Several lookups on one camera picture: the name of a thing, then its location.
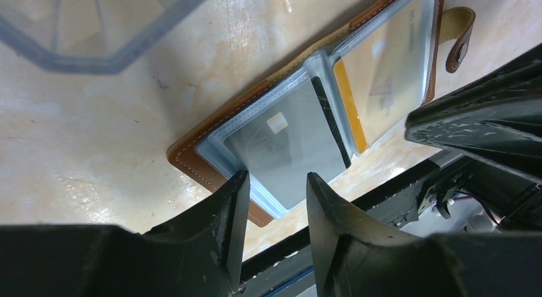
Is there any gold credit card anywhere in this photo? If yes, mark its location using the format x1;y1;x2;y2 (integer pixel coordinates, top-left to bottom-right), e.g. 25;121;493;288
333;0;431;155

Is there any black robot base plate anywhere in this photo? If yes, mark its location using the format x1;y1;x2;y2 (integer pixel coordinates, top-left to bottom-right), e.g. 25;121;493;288
239;151;542;297

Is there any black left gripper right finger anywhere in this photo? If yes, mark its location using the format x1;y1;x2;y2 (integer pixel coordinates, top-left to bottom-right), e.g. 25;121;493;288
306;172;541;296

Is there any black credit card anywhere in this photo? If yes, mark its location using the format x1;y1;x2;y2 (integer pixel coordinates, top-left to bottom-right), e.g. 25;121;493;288
224;77;351;217

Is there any clear acrylic card box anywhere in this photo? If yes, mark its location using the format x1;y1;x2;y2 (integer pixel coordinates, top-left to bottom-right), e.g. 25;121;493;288
1;0;206;75

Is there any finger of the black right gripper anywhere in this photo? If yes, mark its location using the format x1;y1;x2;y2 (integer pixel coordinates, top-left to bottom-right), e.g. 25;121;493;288
405;45;541;183

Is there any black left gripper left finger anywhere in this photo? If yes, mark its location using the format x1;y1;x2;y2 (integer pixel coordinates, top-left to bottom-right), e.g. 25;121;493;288
1;171;250;296

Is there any brown leather card holder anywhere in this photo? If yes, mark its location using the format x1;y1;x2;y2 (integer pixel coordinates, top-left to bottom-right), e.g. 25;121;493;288
167;0;476;227

